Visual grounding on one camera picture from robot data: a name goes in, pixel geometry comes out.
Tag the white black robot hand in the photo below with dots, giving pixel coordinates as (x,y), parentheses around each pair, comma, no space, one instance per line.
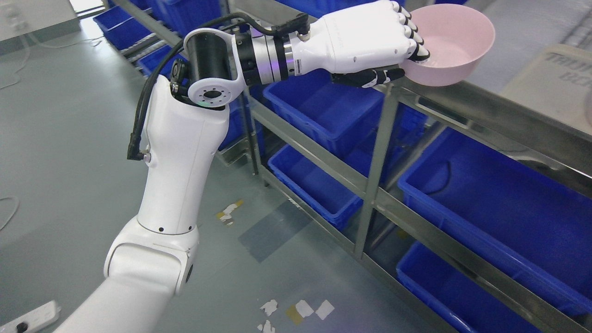
(370,39)

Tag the pink plastic bowl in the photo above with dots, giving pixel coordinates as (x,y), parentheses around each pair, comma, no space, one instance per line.
(457,37)

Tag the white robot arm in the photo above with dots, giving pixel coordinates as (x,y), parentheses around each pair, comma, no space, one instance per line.
(181,119)

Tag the blue crate left shelf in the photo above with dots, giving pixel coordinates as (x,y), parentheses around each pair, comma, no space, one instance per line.
(337,117)

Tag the blue crate shelf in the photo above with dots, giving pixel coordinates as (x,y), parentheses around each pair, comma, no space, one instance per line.
(530,227)
(337,117)

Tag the stainless steel shelf rack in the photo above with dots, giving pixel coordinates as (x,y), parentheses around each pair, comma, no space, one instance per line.
(538,142)

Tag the blue crate centre shelf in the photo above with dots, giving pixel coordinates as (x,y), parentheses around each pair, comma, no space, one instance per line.
(530,227)

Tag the blue crate bottom left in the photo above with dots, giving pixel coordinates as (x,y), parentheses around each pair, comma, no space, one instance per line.
(324,194)

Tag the blue crate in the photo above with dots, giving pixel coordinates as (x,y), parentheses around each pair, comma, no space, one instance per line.
(454,297)
(324,194)

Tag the beige bear print tray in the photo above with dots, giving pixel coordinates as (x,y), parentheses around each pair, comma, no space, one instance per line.
(557,84)

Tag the blue crate bottom centre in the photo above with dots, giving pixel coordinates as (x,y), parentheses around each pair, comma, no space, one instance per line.
(454,297)

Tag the white power strip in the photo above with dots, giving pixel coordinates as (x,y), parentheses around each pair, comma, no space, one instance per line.
(35,320)

